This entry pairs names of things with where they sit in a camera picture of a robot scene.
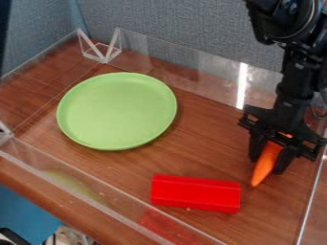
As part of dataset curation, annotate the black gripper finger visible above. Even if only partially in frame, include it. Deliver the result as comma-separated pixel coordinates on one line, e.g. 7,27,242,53
274,145,300,175
249,128,268,162

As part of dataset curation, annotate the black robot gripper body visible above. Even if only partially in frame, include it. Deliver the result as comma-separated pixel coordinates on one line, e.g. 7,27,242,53
239,105,327,161

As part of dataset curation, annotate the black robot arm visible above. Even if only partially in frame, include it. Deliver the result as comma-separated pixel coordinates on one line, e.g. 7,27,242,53
239,0,327,174

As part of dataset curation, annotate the red rectangular block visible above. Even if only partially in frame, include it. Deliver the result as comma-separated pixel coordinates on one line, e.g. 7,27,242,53
151,174,242,213

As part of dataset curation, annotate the green round plate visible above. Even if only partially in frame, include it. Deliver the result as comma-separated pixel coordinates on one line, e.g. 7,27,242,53
57,72,178,150

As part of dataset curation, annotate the clear acrylic enclosure wall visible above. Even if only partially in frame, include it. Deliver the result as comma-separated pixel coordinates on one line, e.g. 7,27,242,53
0,30,327,245

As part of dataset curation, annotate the orange toy carrot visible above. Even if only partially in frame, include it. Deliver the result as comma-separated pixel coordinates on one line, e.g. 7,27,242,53
252,141,284,187

